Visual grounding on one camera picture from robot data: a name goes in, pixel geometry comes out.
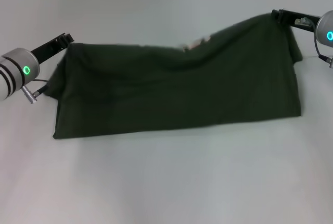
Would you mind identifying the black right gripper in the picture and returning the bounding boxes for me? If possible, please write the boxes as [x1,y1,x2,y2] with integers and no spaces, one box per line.
[271,8,323,34]

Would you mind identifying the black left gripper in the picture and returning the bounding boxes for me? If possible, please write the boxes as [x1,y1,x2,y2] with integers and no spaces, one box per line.
[30,32,75,66]

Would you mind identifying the dark green t-shirt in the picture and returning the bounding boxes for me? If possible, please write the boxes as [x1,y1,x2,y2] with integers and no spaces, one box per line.
[44,13,304,141]

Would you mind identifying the right gripper cable with plug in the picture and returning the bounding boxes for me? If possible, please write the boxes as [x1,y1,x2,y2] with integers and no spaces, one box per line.
[296,17,333,69]

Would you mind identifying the gripper cable with plug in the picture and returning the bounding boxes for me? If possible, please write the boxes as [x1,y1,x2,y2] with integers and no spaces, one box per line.
[296,17,333,69]
[22,79,52,103]

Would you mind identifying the left gripper cable with plug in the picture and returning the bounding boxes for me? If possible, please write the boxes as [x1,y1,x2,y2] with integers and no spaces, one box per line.
[22,79,52,103]

